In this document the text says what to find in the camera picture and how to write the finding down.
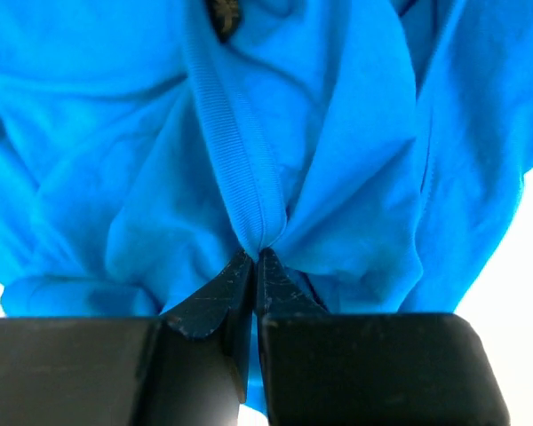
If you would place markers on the blue t shirt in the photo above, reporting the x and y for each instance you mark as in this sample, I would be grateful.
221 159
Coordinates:
378 148

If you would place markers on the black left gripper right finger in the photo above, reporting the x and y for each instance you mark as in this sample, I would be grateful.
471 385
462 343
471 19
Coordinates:
321 368

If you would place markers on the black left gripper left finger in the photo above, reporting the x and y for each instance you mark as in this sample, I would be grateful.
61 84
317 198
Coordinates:
188 366

